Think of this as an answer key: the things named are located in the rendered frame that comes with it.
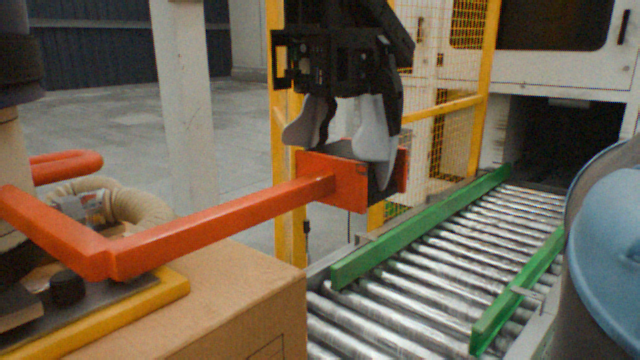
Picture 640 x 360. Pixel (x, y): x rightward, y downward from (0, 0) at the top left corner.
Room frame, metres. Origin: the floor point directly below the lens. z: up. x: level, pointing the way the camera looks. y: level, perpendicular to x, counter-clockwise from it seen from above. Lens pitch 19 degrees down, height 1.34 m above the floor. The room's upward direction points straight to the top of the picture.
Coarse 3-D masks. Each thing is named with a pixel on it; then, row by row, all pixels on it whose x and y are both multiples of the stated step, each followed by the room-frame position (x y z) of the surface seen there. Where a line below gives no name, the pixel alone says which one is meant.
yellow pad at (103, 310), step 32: (64, 288) 0.35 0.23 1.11; (96, 288) 0.38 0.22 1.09; (128, 288) 0.38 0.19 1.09; (160, 288) 0.39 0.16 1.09; (32, 320) 0.33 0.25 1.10; (64, 320) 0.33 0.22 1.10; (96, 320) 0.34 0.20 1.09; (128, 320) 0.35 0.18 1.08; (0, 352) 0.29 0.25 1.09; (32, 352) 0.30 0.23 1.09; (64, 352) 0.31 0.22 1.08
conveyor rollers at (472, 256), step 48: (528, 192) 2.21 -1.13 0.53; (432, 240) 1.60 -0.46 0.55; (480, 240) 1.64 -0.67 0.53; (528, 240) 1.61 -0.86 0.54; (384, 288) 1.24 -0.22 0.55; (432, 288) 1.30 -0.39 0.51; (480, 288) 1.28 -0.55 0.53; (336, 336) 1.01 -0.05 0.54; (384, 336) 1.01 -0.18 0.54; (432, 336) 1.01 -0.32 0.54
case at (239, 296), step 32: (128, 224) 0.59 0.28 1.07; (192, 256) 0.49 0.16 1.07; (224, 256) 0.49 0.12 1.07; (256, 256) 0.49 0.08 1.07; (32, 288) 0.42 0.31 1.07; (192, 288) 0.42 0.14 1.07; (224, 288) 0.42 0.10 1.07; (256, 288) 0.42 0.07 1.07; (288, 288) 0.43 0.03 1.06; (160, 320) 0.36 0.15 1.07; (192, 320) 0.36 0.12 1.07; (224, 320) 0.36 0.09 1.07; (256, 320) 0.39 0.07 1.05; (288, 320) 0.43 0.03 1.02; (96, 352) 0.32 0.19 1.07; (128, 352) 0.31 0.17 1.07; (160, 352) 0.31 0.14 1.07; (192, 352) 0.33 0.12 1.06; (224, 352) 0.36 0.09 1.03; (256, 352) 0.39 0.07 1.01; (288, 352) 0.43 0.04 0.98
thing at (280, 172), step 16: (272, 0) 2.08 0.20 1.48; (272, 16) 2.09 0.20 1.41; (272, 96) 2.09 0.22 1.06; (288, 96) 1.38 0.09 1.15; (272, 112) 2.08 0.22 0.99; (288, 112) 1.39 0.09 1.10; (272, 128) 2.09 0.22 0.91; (272, 144) 2.09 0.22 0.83; (272, 160) 2.09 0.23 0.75; (288, 160) 1.66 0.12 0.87; (272, 176) 2.09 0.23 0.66; (288, 176) 1.66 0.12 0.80; (304, 208) 1.36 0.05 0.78; (288, 240) 1.74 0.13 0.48; (304, 240) 1.36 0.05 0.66; (288, 256) 1.74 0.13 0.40; (304, 256) 1.36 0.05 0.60
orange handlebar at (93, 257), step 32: (32, 160) 0.45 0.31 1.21; (64, 160) 0.44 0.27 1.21; (96, 160) 0.47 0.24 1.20; (0, 192) 0.34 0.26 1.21; (256, 192) 0.34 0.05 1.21; (288, 192) 0.35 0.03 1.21; (320, 192) 0.38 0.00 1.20; (32, 224) 0.28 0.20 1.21; (64, 224) 0.28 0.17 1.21; (192, 224) 0.28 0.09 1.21; (224, 224) 0.29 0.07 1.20; (256, 224) 0.32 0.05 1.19; (64, 256) 0.25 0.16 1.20; (96, 256) 0.23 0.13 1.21; (128, 256) 0.24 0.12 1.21; (160, 256) 0.25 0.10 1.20
